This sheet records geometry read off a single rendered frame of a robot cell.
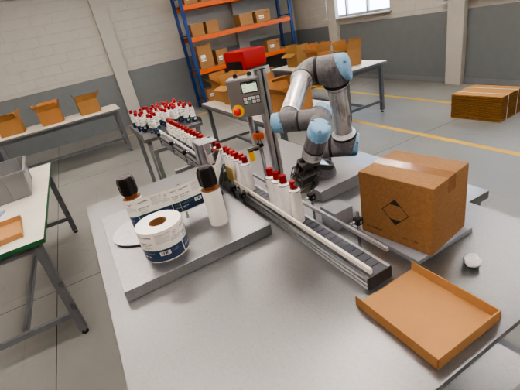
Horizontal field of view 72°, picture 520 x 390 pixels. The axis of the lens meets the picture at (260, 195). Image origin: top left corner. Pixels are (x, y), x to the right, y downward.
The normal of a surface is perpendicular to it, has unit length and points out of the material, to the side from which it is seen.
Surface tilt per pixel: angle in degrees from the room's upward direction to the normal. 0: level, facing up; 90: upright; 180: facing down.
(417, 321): 0
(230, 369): 0
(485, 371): 0
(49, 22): 90
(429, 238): 90
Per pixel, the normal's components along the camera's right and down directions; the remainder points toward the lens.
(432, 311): -0.19, -0.88
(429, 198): -0.77, 0.41
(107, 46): 0.47, 0.31
